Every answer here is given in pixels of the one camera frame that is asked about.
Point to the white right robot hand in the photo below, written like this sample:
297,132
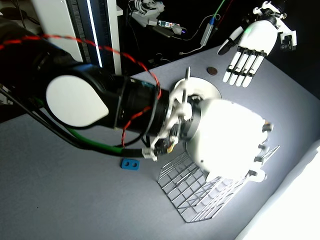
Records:
230,140

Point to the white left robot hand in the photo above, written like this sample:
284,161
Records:
260,37

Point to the cream round plate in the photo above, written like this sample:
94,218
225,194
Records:
207,87

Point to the brown round disc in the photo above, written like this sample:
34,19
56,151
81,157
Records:
212,71

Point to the small grey dongle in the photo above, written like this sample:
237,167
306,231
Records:
177,29

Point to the small colourful circuit board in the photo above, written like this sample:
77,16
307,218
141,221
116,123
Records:
168,24

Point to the flat black device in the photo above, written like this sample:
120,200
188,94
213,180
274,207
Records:
162,31

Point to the blue block with two holes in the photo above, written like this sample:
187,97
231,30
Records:
123,165

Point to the spare white robot hand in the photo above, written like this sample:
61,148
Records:
147,12

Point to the white robot column blue light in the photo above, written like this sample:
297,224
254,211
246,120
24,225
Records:
60,25

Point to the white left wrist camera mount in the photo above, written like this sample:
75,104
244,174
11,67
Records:
291,33

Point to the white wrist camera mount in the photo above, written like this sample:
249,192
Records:
181,110
291,33

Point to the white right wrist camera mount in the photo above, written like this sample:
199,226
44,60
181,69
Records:
181,110

